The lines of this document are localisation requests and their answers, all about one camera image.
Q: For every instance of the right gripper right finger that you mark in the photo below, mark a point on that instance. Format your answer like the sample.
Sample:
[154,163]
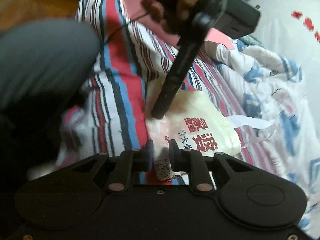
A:
[180,160]

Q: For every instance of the black camera box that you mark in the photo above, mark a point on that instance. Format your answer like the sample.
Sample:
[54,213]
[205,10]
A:
[237,19]

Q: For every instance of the cream printed shopping bag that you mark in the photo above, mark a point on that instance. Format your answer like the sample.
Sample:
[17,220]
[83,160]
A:
[195,124]

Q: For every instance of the person's left hand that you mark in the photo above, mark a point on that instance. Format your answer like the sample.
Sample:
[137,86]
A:
[168,20]

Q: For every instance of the red blue striped bedsheet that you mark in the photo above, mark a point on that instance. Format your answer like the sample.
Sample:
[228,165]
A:
[113,119]

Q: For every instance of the person's grey trouser leg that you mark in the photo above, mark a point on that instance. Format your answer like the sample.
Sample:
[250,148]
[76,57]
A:
[47,60]

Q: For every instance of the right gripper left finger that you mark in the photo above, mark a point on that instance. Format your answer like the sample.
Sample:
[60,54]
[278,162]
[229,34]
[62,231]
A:
[144,157]

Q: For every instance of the white blue patterned quilt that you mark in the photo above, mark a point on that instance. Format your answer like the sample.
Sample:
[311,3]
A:
[272,88]

